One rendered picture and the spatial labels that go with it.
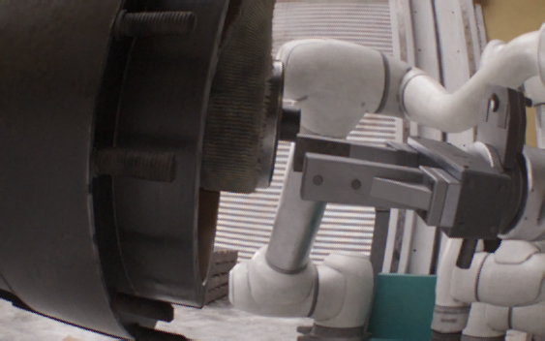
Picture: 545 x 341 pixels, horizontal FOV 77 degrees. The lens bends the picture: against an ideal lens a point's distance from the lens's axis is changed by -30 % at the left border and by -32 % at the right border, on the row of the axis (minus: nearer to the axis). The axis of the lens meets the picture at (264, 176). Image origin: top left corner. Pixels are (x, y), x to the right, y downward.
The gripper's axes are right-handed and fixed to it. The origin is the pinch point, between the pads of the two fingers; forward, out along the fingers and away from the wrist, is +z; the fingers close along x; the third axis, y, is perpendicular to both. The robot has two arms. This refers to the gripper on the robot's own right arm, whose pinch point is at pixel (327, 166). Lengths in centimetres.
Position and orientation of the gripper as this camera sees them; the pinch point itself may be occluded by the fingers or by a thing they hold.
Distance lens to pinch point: 32.6
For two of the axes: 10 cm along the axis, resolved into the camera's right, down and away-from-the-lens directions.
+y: -1.2, 9.6, 2.4
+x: -0.1, -2.5, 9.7
